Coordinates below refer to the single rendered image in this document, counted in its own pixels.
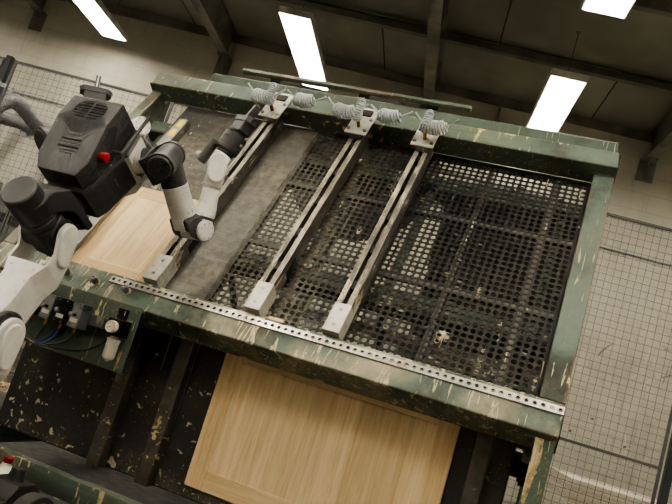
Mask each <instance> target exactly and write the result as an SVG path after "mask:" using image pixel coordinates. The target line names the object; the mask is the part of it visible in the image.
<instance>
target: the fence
mask: <svg viewBox="0 0 672 504"><path fill-rule="evenodd" d="M180 120H183V121H185V123H184V124H183V125H182V126H181V127H178V126H175V125H176V124H177V123H178V122H179V121H180ZM189 128H190V123H189V120H186V119H181V118H180V119H179V120H178V121H177V122H176V123H175V124H174V125H173V126H172V127H171V129H170V130H169V131H168V132H167V133H166V134H165V135H164V136H163V137H162V138H161V139H160V141H159V142H158V143H157V144H156V145H159V144H162V143H164V142H166V141H175V142H178V140H179V139H180V138H181V137H182V136H183V135H184V134H185V133H186V131H187V130H188V129H189ZM172 129H177V131H176V133H175V134H174V135H173V136H171V135H167V134H168V133H169V132H170V131H171V130H172ZM124 197H125V196H124ZM124 197H123V198H124ZM123 198H122V199H121V200H120V201H119V202H118V203H117V204H116V205H115V206H114V207H113V208H112V209H111V210H110V211H109V212H108V213H106V214H105V215H103V216H101V217H99V218H96V217H93V216H90V217H89V220H90V221H91V223H92V224H93V226H92V227H91V229H90V230H78V232H79V238H78V242H77V244H76V247H75V250H74V253H73V255H74V254H75V252H76V251H77V250H78V249H79V248H80V247H81V246H82V245H83V243H84V242H85V241H86V240H87V239H88V238H89V237H90V236H91V234H92V233H93V232H94V231H95V230H96V229H97V228H98V227H99V225H100V224H101V223H102V222H103V221H104V220H105V219H106V218H107V216H108V215H109V214H110V213H111V212H112V211H113V210H114V209H115V207H116V206H117V205H118V204H119V203H120V202H121V201H122V200H123Z"/></svg>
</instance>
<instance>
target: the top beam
mask: <svg viewBox="0 0 672 504"><path fill-rule="evenodd" d="M150 85H151V88H152V91H153V90H154V91H160V92H161V93H162V94H164V98H165V100H164V101H169V102H174V103H180V104H185V105H190V106H195V107H201V108H206V109H211V110H216V111H221V112H227V113H232V114H242V115H246V114H247V113H248V112H249V110H250V109H251V108H252V107H253V106H254V105H255V104H256V105H258V106H259V107H260V110H259V112H258V113H257V115H256V117H255V118H258V119H263V117H262V116H258V114H259V113H260V111H261V110H262V109H263V108H264V106H265V105H266V104H260V103H257V102H255V101H254V100H252V99H251V93H252V90H251V88H248V87H242V86H237V85H231V84H225V83H220V82H214V81H208V80H203V79H197V78H191V77H186V76H180V75H174V74H169V73H163V72H160V73H159V74H158V75H157V76H156V77H155V78H154V79H153V80H152V81H151V82H150ZM332 107H333V105H332V103H331V102H327V101H322V100H318V101H316V105H315V106H314V107H313V108H312V109H311V108H309V109H308V108H302V107H297V106H296V105H294V104H293V100H292V101H291V103H290V104H289V105H288V106H287V108H286V109H285V110H284V112H283V113H282V114H281V115H282V119H283V123H284V124H289V125H295V126H300V127H305V128H310V129H315V130H321V131H326V132H331V133H336V134H342V135H347V136H350V134H349V133H346V132H344V130H345V129H346V127H347V126H348V124H349V123H350V121H351V119H349V120H348V119H345V120H344V119H341V118H338V117H337V116H335V115H333V114H332ZM263 120H264V119H263ZM420 123H421V121H420V119H419V118H418V117H412V116H404V117H402V118H401V122H400V123H399V124H398V125H396V124H395V125H393V124H392V125H390V124H386V123H385V124H384V123H383V122H382V123H381V122H380V121H378V120H377V118H376V120H375V121H374V123H373V124H372V126H371V128H370V129H369V131H368V140H373V141H378V142H383V143H389V144H394V145H399V146H404V147H409V148H415V149H416V146H414V145H410V143H411V141H412V139H413V137H414V135H415V133H416V131H417V130H418V128H419V126H420ZM447 129H448V133H446V132H445V135H443V134H442V135H441V136H440V135H439V137H438V139H437V141H436V143H435V145H434V147H433V152H436V153H441V154H446V155H451V156H456V157H462V158H467V159H472V160H477V161H483V162H488V163H493V164H498V165H503V166H509V167H514V168H519V169H524V170H530V171H535V172H540V173H545V174H551V175H556V176H561V177H566V178H571V179H577V180H582V181H587V182H591V179H592V175H595V173H598V174H603V175H608V176H613V177H614V182H615V178H616V174H617V171H618V167H619V162H620V158H621V155H620V153H616V152H610V151H605V150H599V149H593V148H588V147H582V146H576V145H571V144H565V143H559V142H554V141H548V140H542V139H537V138H531V137H525V136H520V135H514V134H508V133H503V132H497V131H491V130H486V129H480V128H474V127H469V126H463V125H457V124H453V125H451V126H449V128H447Z"/></svg>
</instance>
